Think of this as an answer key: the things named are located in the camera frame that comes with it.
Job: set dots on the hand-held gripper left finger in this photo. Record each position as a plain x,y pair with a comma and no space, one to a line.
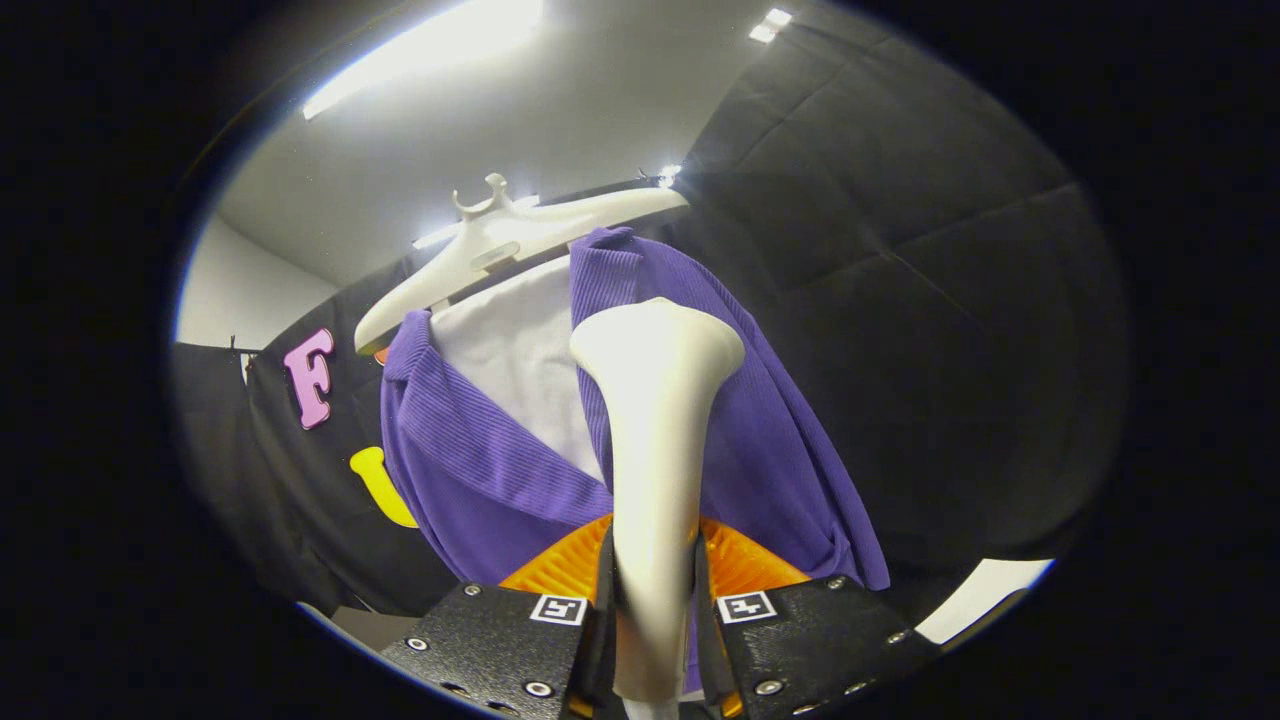
500,640

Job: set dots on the grey cabinet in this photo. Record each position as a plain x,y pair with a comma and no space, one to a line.
375,628

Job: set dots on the purple jacket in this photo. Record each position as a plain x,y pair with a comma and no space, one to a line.
480,480

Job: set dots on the white clothes hanger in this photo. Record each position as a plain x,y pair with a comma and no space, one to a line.
500,240

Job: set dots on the black backdrop cloth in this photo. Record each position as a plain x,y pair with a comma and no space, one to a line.
950,350

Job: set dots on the white garment steamer head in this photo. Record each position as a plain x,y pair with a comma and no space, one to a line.
655,420

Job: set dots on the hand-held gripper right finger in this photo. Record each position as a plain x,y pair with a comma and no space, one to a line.
810,640

